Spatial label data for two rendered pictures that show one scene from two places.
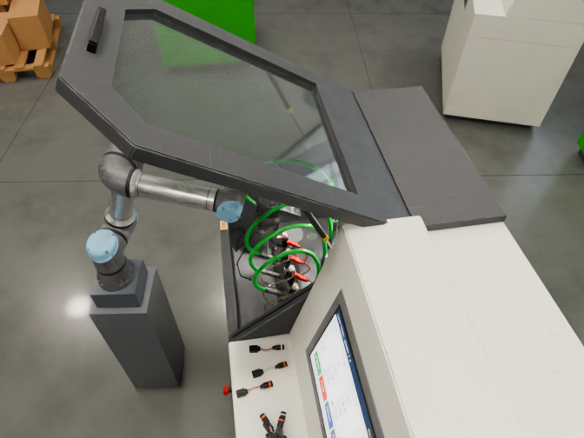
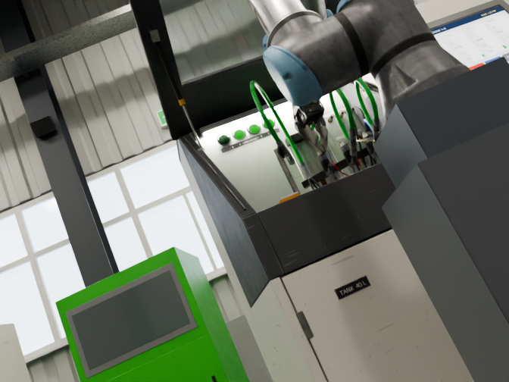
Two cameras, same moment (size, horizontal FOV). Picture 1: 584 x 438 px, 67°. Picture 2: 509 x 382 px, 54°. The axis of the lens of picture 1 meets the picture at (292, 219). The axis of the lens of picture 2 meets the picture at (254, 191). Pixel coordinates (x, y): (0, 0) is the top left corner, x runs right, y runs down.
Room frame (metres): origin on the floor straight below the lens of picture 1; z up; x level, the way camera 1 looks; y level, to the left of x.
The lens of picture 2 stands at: (1.39, 1.51, 0.67)
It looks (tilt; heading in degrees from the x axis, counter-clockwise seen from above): 16 degrees up; 268
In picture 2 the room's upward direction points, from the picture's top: 25 degrees counter-clockwise
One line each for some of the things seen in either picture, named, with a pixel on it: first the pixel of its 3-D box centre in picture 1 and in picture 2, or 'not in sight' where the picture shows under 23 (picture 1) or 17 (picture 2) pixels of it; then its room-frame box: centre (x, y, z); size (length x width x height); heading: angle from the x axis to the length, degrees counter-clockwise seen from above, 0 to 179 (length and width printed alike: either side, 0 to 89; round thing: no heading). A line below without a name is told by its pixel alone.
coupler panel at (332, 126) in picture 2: not in sight; (351, 136); (0.93, -0.28, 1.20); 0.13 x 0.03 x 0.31; 11
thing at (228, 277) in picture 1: (229, 277); (382, 197); (1.07, 0.26, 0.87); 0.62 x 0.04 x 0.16; 11
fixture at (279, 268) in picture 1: (289, 288); not in sight; (1.00, 0.00, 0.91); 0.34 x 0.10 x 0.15; 11
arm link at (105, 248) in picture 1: (105, 249); (379, 27); (1.06, 0.72, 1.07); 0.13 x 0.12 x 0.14; 173
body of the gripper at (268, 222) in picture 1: (268, 212); (304, 104); (1.11, 0.09, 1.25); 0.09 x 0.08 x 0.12; 101
